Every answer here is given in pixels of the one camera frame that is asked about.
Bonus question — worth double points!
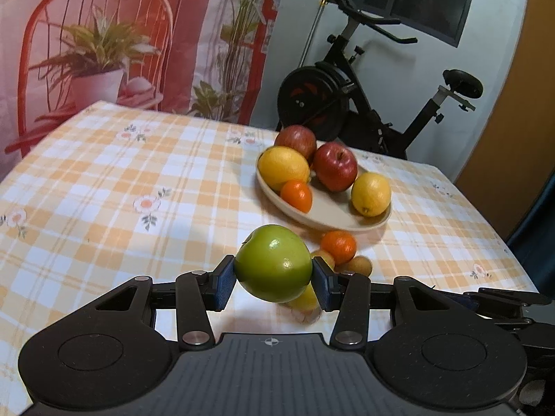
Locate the blotchy red apple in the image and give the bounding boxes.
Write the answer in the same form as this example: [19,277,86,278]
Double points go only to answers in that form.
[274,125,318,166]

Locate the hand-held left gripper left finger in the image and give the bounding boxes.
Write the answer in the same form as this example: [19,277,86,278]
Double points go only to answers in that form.
[95,255,237,352]

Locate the green apple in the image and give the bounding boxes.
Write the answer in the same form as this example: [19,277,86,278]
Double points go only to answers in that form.
[234,224,313,304]

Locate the dark window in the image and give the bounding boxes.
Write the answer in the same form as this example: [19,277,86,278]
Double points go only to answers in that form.
[284,0,481,48]

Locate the dark red apple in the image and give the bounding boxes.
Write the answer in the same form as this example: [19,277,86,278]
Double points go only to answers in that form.
[313,141,359,192]

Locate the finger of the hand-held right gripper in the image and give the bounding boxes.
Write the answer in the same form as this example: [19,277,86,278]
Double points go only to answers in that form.
[451,287,550,320]

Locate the orange mandarin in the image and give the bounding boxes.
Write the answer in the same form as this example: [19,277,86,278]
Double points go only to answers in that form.
[321,231,357,265]

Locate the brown kiwi left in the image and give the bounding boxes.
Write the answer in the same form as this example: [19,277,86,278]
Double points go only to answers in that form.
[310,249,336,271]

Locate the dark teal curtain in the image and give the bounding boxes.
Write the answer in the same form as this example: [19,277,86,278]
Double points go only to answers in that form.
[505,186,555,252]

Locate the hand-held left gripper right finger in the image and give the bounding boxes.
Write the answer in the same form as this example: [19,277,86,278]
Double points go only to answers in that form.
[311,257,452,351]

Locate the beige plate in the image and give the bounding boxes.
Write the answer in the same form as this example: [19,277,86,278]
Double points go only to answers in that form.
[255,149,393,232]

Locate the yellow-green apple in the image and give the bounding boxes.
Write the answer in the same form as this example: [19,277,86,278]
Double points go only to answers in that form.
[284,284,324,326]

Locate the brown kiwi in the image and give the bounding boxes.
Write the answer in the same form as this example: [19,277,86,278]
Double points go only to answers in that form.
[310,249,336,271]
[336,257,373,277]

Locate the black exercise bike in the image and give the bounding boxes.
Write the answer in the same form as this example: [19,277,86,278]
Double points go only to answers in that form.
[276,0,484,161]

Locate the orange-brown wooden door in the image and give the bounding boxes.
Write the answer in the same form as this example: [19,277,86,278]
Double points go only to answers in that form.
[453,0,555,243]

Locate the brown kiwi right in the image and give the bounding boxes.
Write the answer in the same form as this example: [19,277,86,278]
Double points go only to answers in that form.
[336,257,373,277]

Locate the yellow lemon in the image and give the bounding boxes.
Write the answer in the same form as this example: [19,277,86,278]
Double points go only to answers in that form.
[257,146,311,196]
[351,172,392,217]

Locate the glossy oval mandarin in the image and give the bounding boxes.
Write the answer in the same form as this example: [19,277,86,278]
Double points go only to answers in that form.
[280,180,314,214]

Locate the orange checked floral tablecloth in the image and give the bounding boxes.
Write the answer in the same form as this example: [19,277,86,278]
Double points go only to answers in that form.
[0,99,540,399]

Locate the printed backdrop cloth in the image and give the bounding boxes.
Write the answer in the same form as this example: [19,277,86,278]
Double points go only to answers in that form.
[0,0,290,180]

